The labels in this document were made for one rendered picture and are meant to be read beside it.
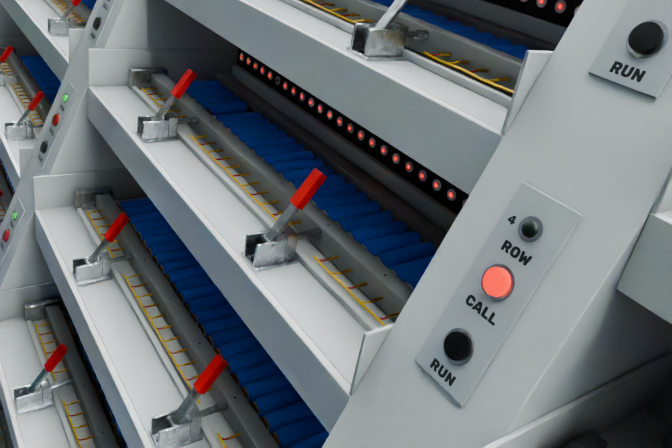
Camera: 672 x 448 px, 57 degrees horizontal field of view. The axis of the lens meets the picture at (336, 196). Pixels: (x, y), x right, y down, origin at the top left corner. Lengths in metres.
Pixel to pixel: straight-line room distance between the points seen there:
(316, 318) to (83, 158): 0.54
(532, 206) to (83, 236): 0.65
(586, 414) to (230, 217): 0.34
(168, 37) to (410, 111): 0.54
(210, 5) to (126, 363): 0.38
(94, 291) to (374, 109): 0.44
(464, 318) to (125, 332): 0.44
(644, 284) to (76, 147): 0.75
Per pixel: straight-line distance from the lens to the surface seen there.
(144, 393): 0.66
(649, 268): 0.34
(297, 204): 0.51
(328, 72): 0.51
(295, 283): 0.51
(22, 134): 1.17
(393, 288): 0.48
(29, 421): 0.89
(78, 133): 0.92
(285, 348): 0.48
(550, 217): 0.35
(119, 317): 0.74
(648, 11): 0.37
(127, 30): 0.89
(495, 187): 0.37
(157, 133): 0.73
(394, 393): 0.40
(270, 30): 0.58
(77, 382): 0.89
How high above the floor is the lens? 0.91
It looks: 11 degrees down
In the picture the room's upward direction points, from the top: 28 degrees clockwise
